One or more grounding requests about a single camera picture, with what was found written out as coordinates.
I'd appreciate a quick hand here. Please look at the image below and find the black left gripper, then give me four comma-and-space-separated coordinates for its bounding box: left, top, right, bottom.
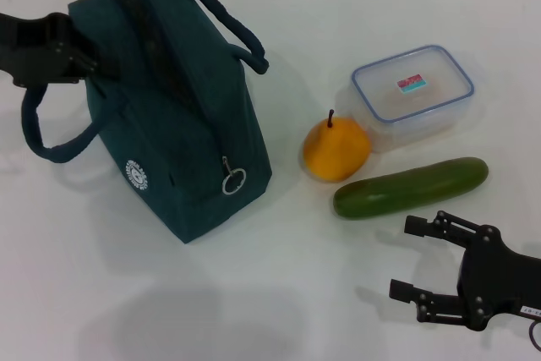
0, 12, 101, 87

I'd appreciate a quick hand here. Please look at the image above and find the metal zipper pull ring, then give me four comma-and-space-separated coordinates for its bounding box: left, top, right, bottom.
222, 156, 248, 197

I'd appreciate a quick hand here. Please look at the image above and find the orange yellow pear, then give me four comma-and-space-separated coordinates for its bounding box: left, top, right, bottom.
302, 109, 373, 183

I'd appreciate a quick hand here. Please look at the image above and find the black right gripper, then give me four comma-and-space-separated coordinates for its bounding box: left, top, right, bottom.
388, 210, 541, 332

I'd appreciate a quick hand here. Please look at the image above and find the green cucumber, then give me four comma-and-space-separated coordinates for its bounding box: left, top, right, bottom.
332, 156, 490, 222

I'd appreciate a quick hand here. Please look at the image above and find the dark teal insulated lunch bag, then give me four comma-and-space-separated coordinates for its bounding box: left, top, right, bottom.
21, 0, 274, 245

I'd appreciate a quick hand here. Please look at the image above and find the clear blue-rimmed food box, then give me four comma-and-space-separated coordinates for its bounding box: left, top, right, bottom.
346, 43, 475, 153

